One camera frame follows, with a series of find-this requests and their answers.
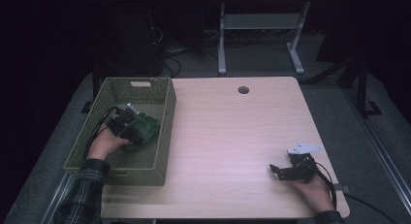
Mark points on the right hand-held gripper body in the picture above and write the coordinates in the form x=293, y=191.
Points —
x=300, y=170

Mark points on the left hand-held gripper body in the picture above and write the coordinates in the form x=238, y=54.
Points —
x=121, y=123

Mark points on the green fuzzy cloth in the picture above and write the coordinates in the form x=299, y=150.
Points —
x=147, y=128

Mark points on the green woven basket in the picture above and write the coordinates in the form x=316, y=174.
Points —
x=145, y=166

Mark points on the person's left hand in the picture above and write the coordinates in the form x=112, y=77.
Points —
x=105, y=144

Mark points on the person's right hand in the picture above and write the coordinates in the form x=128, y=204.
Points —
x=316, y=193

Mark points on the grey tape strip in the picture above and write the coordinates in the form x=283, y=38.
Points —
x=341, y=187

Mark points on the black metal stand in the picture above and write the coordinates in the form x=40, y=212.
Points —
x=362, y=88
x=95, y=85

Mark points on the dark box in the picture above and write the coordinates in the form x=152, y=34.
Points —
x=129, y=43

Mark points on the metal floor rail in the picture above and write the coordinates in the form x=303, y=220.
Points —
x=381, y=153
x=55, y=201

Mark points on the white table with metal frame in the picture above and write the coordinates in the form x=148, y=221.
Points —
x=258, y=22

